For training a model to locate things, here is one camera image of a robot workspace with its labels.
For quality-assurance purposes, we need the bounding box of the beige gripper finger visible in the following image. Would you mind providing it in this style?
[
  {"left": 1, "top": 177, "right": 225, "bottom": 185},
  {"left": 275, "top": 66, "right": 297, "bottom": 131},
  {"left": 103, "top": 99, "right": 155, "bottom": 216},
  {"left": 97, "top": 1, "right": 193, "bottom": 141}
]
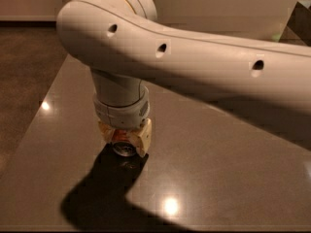
[
  {"left": 129, "top": 118, "right": 152, "bottom": 157},
  {"left": 98, "top": 120, "right": 115, "bottom": 143}
]

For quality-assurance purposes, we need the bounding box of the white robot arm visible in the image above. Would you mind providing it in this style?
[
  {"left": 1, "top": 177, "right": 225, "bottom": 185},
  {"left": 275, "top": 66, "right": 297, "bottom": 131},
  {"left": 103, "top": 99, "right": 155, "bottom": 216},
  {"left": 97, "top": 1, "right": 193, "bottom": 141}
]
[{"left": 56, "top": 0, "right": 311, "bottom": 156}]

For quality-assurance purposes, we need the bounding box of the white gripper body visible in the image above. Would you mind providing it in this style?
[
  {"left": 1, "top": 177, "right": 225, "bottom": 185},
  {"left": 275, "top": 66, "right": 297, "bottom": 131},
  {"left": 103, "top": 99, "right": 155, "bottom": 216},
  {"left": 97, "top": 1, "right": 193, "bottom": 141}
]
[{"left": 93, "top": 85, "right": 150, "bottom": 130}]

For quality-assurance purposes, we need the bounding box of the red coke can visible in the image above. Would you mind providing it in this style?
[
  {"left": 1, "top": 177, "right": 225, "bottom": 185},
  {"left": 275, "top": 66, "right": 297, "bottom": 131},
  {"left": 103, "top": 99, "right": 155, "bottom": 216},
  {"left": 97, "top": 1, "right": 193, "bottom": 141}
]
[{"left": 112, "top": 129, "right": 136, "bottom": 157}]

